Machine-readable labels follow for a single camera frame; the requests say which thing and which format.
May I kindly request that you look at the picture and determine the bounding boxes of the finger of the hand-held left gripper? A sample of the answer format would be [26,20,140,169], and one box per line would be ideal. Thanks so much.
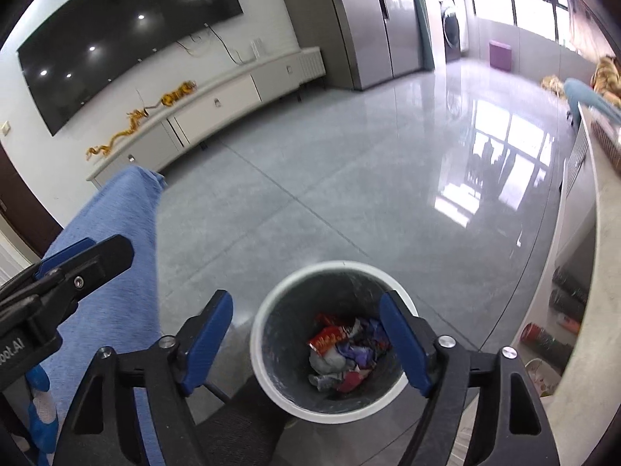
[0,234,135,323]
[35,237,97,277]

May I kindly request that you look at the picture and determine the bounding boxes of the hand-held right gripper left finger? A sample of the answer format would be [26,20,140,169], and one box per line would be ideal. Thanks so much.
[51,289,234,466]

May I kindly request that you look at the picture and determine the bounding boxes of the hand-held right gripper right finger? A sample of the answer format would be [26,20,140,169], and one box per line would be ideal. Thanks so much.
[379,290,561,466]

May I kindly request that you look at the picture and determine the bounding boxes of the purple snack wrapper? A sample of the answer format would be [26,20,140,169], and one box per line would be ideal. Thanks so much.
[356,319,391,353]
[338,342,378,367]

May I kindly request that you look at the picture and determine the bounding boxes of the pink red snack wrapper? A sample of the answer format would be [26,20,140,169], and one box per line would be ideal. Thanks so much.
[335,369,370,395]

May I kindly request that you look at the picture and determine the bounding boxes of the red yellow print snack wrapper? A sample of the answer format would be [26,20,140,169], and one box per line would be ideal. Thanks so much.
[309,324,359,356]

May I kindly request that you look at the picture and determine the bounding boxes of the white trash bin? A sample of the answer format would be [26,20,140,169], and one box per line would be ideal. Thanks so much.
[250,261,420,423]

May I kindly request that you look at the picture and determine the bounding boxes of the person's left hand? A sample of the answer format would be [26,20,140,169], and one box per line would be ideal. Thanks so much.
[24,363,61,457]

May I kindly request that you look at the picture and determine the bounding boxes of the blue blanket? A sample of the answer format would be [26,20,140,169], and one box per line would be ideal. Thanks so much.
[26,166,168,466]

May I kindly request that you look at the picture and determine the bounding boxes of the dark wooden door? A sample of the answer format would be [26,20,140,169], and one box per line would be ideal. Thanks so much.
[0,144,65,259]

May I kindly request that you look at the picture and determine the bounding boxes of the crumpled grey-green wrapper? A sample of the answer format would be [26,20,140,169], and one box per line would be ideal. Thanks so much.
[309,349,356,392]

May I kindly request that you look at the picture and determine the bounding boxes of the dark mesh chair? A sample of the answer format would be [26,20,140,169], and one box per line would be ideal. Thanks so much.
[191,373,293,466]

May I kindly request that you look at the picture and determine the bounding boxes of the long gold dragon figurine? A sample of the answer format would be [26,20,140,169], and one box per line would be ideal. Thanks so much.
[86,108,149,162]

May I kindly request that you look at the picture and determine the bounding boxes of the red can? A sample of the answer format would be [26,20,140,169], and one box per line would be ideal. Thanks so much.
[520,322,574,366]

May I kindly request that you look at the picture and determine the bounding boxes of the dark bottles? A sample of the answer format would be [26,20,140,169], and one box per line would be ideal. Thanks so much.
[550,266,591,322]

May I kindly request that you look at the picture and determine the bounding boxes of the short gold dragon figurine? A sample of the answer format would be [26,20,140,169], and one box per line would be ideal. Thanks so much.
[160,80,198,108]

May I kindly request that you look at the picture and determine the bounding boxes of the white television cabinet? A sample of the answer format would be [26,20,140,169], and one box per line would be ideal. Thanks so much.
[86,46,325,190]

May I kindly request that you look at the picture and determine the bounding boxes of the white coffee table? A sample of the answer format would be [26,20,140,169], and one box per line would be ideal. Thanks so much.
[514,104,621,466]

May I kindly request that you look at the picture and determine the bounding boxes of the yellow heap of cloth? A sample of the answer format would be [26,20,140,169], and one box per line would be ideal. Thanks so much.
[540,74,569,96]

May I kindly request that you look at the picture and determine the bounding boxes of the purple stool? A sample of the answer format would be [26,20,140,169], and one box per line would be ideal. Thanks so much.
[488,39,513,71]

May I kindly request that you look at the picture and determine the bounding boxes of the washing machine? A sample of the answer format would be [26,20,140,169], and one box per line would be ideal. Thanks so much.
[437,0,469,65]

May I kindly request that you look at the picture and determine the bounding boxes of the grey refrigerator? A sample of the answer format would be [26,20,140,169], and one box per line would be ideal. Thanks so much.
[317,0,432,91]

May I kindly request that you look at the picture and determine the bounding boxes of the window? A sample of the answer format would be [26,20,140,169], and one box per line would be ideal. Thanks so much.
[466,0,607,55]

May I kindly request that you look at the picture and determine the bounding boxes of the black wall television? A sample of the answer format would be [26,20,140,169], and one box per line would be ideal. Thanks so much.
[17,0,244,137]

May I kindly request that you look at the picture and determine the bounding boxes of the television cables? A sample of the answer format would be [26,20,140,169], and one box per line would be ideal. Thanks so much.
[175,23,244,65]

